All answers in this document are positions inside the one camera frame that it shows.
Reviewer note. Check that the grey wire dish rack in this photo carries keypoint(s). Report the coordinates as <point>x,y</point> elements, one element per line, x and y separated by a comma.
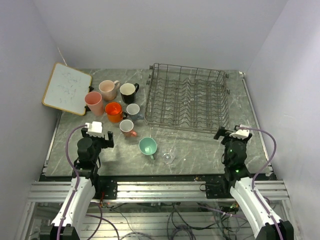
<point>187,98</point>

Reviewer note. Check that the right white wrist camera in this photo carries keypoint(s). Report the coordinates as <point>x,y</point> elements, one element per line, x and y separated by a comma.
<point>240,132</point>

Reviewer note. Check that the light pink mug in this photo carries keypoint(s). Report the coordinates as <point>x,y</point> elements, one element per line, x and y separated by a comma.
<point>108,89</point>

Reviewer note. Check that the clear glass cup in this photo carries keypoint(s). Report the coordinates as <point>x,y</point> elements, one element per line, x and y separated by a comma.
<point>168,154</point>

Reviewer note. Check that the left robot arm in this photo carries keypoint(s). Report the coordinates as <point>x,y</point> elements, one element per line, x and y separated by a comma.
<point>85,183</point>

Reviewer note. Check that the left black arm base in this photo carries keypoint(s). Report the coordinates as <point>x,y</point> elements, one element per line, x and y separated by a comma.
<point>106,188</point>

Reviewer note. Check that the blue printed mug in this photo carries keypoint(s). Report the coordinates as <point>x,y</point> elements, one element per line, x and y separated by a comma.
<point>133,110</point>

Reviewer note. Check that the mint green mug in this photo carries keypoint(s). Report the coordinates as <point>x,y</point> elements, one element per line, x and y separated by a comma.
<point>148,146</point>

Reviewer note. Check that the salmon printed mug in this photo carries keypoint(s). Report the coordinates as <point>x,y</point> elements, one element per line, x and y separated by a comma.
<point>127,128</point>

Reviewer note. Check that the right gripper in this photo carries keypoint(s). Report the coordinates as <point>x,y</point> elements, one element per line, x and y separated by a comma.
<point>221,132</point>

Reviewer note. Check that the black faceted mug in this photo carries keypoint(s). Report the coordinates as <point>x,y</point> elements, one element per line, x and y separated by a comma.
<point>128,92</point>

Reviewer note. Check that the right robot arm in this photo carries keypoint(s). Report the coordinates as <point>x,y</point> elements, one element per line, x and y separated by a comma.
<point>264,222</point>

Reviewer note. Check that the small whiteboard with wooden frame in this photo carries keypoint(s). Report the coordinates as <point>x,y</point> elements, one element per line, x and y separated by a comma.
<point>66,89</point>

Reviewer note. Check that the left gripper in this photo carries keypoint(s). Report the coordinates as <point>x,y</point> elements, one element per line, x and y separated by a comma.
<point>105,142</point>

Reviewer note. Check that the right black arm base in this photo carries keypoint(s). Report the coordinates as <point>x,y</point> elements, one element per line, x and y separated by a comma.
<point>215,190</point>

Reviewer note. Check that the orange enamel mug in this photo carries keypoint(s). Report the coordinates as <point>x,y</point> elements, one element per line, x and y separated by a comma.
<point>114,112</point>

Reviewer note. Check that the tall pink tumbler cup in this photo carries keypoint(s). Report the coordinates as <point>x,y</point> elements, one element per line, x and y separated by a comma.
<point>94,101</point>

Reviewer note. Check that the aluminium mounting rail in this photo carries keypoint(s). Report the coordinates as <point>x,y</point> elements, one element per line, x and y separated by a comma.
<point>138,192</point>

